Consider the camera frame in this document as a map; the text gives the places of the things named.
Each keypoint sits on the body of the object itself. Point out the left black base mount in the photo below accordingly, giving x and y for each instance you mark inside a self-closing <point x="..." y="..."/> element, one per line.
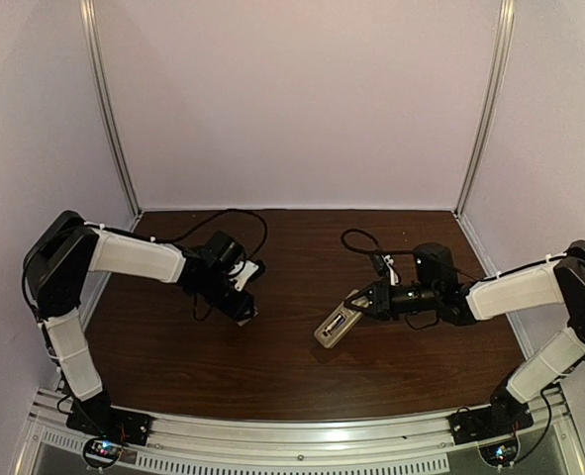
<point x="108" y="443"/>

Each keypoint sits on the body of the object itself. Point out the left aluminium frame post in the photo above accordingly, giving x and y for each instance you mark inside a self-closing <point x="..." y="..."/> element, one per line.
<point x="106" y="109"/>

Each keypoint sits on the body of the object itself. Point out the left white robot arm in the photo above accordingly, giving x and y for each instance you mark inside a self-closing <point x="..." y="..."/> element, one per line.
<point x="54" y="272"/>

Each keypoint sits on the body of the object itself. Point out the front aluminium rail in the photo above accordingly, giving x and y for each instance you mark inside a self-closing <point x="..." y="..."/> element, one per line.
<point x="415" y="444"/>

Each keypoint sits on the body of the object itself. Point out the right aluminium frame post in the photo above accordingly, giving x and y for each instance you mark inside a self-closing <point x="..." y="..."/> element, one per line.
<point x="499" y="60"/>

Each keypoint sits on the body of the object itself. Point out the grey remote control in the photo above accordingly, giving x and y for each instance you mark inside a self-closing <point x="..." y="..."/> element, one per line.
<point x="352" y="319"/>

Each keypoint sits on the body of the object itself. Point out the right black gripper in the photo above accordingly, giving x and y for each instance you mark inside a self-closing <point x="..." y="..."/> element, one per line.
<point x="378" y="299"/>

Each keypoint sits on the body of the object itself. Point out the white gold AAA battery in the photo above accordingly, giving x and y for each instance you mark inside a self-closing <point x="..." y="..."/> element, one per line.
<point x="327" y="332"/>

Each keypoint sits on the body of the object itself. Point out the aluminium frame post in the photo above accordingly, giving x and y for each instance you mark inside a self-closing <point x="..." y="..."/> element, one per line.
<point x="499" y="60"/>
<point x="106" y="109"/>

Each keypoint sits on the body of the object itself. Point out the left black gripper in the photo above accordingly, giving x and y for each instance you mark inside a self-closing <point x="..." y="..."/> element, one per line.
<point x="240" y="304"/>

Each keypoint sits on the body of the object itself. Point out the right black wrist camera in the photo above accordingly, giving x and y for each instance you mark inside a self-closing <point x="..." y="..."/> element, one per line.
<point x="383" y="266"/>

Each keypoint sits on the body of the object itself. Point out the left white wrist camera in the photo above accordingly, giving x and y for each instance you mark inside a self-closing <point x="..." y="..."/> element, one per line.
<point x="242" y="272"/>

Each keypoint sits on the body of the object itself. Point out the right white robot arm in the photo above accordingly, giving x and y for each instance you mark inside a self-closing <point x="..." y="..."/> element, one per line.
<point x="556" y="279"/>

